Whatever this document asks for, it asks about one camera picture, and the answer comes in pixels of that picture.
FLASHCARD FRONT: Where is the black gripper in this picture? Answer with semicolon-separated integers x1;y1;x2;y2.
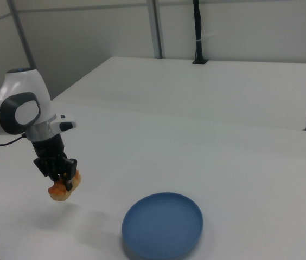
30;133;79;192

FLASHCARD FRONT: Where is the orange glazed bread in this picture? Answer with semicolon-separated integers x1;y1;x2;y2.
47;169;82;203

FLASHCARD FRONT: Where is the blue round plate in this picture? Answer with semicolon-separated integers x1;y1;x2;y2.
121;191;205;258

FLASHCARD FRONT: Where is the grey metal partition post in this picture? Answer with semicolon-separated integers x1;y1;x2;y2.
145;0;166;59
6;0;39;72

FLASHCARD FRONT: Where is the grey partition rail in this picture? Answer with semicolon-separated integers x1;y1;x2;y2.
19;2;154;15

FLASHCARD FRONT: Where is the black camera stand pole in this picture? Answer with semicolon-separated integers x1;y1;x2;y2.
192;0;208;66

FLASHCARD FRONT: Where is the white cable tie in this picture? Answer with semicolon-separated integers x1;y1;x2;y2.
195;32;215;43

